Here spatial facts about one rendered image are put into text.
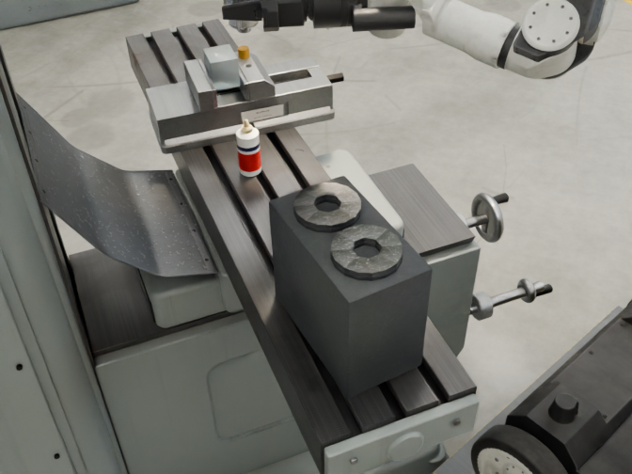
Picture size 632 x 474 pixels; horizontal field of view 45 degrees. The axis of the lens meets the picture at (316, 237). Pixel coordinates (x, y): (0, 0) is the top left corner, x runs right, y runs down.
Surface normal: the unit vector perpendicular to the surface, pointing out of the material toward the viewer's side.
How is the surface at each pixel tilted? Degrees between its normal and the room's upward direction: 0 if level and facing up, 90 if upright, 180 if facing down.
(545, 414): 0
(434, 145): 0
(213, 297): 90
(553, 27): 42
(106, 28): 0
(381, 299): 90
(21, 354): 89
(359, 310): 90
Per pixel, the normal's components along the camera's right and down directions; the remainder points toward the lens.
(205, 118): 0.33, 0.62
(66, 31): -0.02, -0.75
